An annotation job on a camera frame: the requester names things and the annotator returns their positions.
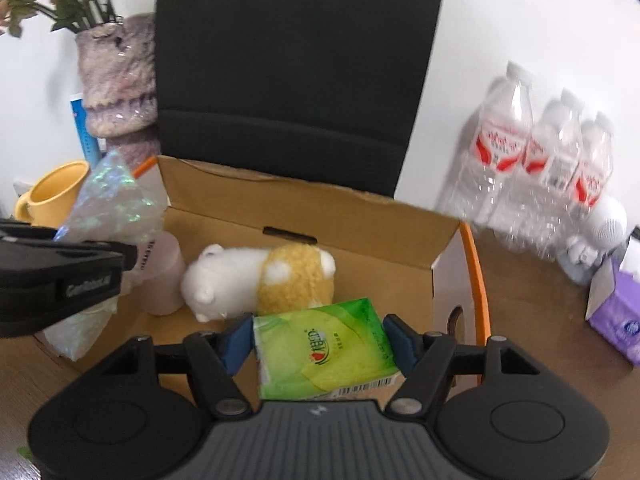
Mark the white and yellow plush toy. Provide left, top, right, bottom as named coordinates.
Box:
left=181, top=243, right=336, bottom=323

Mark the iridescent plastic wrap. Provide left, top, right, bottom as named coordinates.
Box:
left=43, top=150, right=166, bottom=362

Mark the green tissue pack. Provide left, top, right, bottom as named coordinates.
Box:
left=253, top=298, right=399, bottom=401

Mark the yellow ceramic mug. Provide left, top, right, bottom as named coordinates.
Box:
left=14, top=160, right=91, bottom=229

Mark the pink cylindrical container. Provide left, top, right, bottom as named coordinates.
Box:
left=132, top=231, right=186, bottom=316

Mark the orange cardboard box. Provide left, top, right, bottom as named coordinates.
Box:
left=154, top=156, right=490, bottom=344

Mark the blue and white box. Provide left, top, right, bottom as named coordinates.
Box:
left=70, top=94, right=103, bottom=168

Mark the left clear water bottle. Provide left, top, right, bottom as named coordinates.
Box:
left=444, top=61, right=533, bottom=226

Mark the clear water bottle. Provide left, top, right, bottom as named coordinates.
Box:
left=538, top=113, right=613, bottom=260
left=489, top=90, right=582, bottom=250
left=444, top=61, right=533, bottom=226

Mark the small white robot figure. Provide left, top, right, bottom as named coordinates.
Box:
left=556, top=204, right=628, bottom=286

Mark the middle clear water bottle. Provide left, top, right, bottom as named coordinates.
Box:
left=489, top=90, right=582, bottom=250

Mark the purple tissue pack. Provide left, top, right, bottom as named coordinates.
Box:
left=585, top=236, right=640, bottom=366

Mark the purple ceramic vase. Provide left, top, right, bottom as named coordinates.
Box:
left=75, top=13, right=160, bottom=170

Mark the right clear water bottle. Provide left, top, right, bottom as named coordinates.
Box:
left=538, top=113, right=613, bottom=260

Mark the black paper bag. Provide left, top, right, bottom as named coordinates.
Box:
left=155, top=0, right=442, bottom=196

